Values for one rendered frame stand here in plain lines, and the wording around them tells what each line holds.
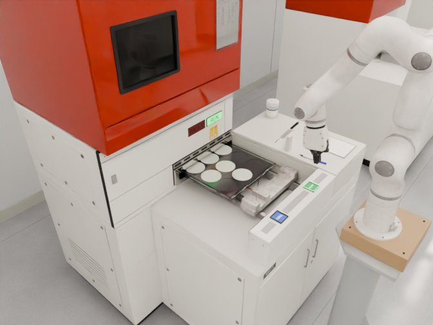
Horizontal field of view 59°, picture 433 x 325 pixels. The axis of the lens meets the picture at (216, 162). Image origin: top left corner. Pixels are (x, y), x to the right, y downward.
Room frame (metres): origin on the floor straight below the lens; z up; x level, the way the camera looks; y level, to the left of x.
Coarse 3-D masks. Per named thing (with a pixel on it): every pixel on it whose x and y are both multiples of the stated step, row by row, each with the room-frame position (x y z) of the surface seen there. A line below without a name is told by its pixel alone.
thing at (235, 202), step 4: (212, 192) 1.47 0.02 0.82; (220, 196) 1.43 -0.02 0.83; (228, 200) 1.40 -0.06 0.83; (232, 200) 1.38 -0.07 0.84; (236, 200) 1.38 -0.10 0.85; (236, 204) 1.37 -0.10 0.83; (260, 212) 1.29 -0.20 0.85; (256, 216) 1.29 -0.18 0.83; (260, 216) 1.28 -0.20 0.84; (264, 216) 1.26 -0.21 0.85
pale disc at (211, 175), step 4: (204, 172) 1.53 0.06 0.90; (208, 172) 1.53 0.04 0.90; (212, 172) 1.53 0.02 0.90; (216, 172) 1.53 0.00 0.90; (204, 176) 1.50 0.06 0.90; (208, 176) 1.50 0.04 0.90; (212, 176) 1.50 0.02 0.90; (216, 176) 1.50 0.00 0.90; (220, 176) 1.50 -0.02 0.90; (204, 180) 1.46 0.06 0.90; (208, 180) 1.46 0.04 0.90; (212, 180) 1.46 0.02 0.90; (216, 180) 1.46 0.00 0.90
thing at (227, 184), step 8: (224, 144) 1.78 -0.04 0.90; (232, 152) 1.71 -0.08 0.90; (240, 152) 1.71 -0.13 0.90; (224, 160) 1.63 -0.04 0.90; (232, 160) 1.64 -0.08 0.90; (240, 160) 1.64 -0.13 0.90; (248, 160) 1.63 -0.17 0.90; (256, 160) 1.64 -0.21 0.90; (208, 168) 1.56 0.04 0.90; (248, 168) 1.56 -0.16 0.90; (256, 168) 1.56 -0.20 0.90; (264, 168) 1.56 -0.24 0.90; (192, 176) 1.50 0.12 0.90; (200, 176) 1.50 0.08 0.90; (224, 176) 1.50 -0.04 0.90; (232, 176) 1.50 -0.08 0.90; (256, 176) 1.50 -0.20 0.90; (208, 184) 1.43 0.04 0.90; (216, 184) 1.43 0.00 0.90; (224, 184) 1.43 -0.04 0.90; (232, 184) 1.43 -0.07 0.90; (240, 184) 1.43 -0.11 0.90; (224, 192) 1.37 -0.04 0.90; (232, 192) 1.37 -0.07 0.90
